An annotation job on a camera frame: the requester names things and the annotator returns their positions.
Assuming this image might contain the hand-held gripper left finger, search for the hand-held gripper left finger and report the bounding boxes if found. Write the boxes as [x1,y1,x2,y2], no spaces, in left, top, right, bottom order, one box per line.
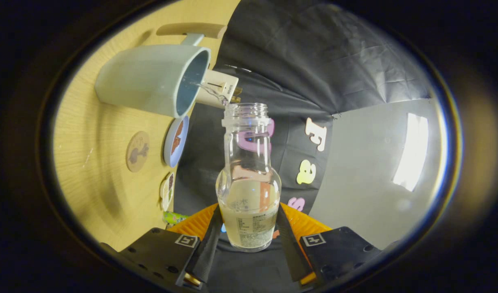
[100,203,224,290]

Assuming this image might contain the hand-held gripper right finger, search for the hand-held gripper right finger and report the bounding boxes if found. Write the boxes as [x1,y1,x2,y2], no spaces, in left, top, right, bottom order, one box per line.
[276,202,400,287]

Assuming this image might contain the clear glass juice bottle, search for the clear glass juice bottle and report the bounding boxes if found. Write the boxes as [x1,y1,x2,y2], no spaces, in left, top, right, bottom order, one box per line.
[216,103,282,253]

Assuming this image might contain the round cork coaster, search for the round cork coaster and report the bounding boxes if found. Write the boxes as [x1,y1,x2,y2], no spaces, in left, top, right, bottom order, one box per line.
[126,131,150,173]

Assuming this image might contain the pale green cup wooden handle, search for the pale green cup wooden handle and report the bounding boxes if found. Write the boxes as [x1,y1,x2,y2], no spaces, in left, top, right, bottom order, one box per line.
[95,22,227,118]

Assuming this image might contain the green soda bottle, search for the green soda bottle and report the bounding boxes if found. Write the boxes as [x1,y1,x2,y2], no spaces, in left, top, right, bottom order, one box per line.
[163,211,189,225]

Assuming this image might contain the white divided dish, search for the white divided dish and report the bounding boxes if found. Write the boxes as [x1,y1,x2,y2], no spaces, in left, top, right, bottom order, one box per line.
[159,172,175,211]

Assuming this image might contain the blue plate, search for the blue plate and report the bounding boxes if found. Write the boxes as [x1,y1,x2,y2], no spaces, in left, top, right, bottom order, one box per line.
[164,116,190,168]

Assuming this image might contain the brown food pieces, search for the brown food pieces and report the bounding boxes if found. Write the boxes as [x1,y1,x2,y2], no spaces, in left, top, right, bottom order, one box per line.
[171,121,183,154]

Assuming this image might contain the wooden table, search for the wooden table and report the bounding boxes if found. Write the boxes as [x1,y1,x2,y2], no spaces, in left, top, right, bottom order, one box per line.
[54,0,241,252]

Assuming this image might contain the ceiling light panel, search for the ceiling light panel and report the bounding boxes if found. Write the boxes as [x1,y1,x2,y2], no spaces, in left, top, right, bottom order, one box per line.
[393,113,429,192]

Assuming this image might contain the white toaster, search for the white toaster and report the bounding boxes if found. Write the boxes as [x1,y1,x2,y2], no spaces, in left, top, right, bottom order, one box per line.
[195,69,239,108]

